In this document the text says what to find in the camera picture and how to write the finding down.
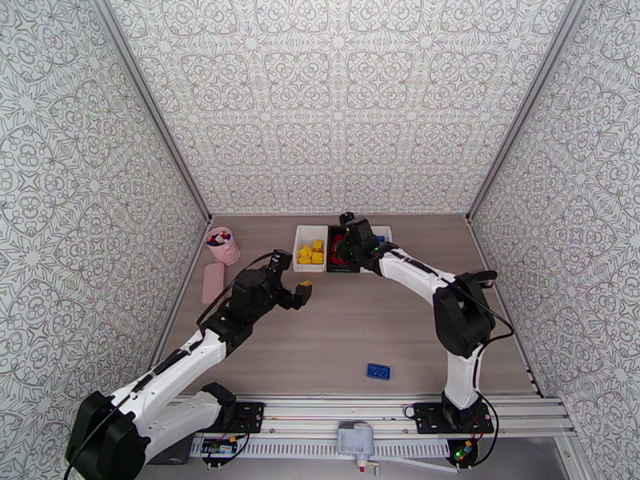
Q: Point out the white plastic bin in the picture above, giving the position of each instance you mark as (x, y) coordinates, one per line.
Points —
(310, 268)
(388, 232)

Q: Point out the wide aluminium base rail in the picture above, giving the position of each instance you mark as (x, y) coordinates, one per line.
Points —
(325, 411)

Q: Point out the grey plastic device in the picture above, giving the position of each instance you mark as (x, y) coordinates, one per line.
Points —
(355, 438)

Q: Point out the black stapler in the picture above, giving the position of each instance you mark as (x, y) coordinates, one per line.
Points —
(487, 275)

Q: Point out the flat blue lego plate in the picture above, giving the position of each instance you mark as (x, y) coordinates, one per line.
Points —
(378, 371)

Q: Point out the pink case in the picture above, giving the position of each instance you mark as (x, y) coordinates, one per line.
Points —
(214, 283)

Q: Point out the aluminium table side rail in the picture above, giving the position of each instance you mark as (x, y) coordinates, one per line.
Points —
(183, 288)
(479, 243)

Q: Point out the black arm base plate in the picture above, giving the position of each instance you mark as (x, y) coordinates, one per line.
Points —
(425, 418)
(252, 418)

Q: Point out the red lego brick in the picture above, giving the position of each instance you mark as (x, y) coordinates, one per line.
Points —
(333, 261)
(337, 239)

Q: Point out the black flat box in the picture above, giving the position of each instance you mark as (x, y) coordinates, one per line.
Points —
(175, 452)

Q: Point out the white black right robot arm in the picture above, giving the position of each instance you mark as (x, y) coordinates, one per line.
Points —
(415, 271)

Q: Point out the pink cup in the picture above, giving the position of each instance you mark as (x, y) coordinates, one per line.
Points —
(227, 253)

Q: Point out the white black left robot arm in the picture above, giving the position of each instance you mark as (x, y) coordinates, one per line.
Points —
(175, 363)

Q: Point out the aluminium frame post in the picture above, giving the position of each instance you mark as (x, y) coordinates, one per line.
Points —
(146, 93)
(527, 93)

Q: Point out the black plastic bin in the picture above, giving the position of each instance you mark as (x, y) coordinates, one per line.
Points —
(330, 269)

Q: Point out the circuit board with green light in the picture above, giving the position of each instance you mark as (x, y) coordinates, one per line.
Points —
(462, 451)

